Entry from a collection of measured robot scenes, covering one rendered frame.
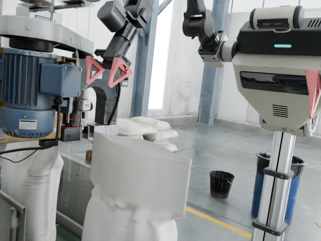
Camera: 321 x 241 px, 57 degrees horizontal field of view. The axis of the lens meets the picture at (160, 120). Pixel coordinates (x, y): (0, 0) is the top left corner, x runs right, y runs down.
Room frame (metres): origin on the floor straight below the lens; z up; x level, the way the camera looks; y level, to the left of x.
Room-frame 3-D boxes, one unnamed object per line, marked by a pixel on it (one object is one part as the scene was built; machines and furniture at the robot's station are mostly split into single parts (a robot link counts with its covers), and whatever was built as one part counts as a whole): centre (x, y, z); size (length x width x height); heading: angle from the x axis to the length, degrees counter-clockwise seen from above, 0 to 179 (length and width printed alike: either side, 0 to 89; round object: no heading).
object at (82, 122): (1.15, 0.30, 1.11); 0.03 x 0.03 x 0.06
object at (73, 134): (1.17, 0.37, 1.04); 0.08 x 0.06 x 0.05; 142
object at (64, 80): (0.86, 0.30, 1.25); 0.10 x 0.08 x 0.12; 167
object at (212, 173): (3.40, -0.80, 0.13); 0.30 x 0.30 x 0.26
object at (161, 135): (4.63, 0.03, 0.44); 0.68 x 0.44 x 0.15; 142
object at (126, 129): (4.14, 0.37, 0.56); 0.66 x 0.42 x 0.15; 142
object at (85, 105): (1.15, 0.30, 1.14); 0.05 x 0.04 x 0.16; 142
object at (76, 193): (1.83, 0.58, 0.53); 1.05 x 0.02 x 0.41; 52
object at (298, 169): (2.92, -1.25, 0.32); 0.51 x 0.48 x 0.65; 142
